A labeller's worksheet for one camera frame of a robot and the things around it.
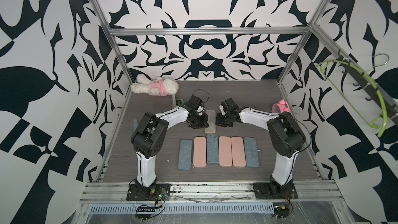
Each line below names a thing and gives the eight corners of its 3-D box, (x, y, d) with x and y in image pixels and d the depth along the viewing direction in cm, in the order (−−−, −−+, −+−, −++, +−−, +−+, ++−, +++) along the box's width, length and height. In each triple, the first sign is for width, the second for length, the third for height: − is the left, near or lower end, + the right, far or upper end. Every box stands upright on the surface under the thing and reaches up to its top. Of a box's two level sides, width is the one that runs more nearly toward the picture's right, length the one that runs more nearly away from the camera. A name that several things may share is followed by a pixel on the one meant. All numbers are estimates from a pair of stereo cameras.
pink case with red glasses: (193, 167, 82) (192, 165, 80) (193, 138, 92) (193, 136, 91) (206, 167, 82) (206, 165, 81) (205, 138, 92) (205, 136, 91)
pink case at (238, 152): (232, 167, 82) (232, 166, 81) (231, 137, 93) (231, 136, 91) (245, 168, 82) (246, 167, 80) (242, 138, 92) (243, 137, 91)
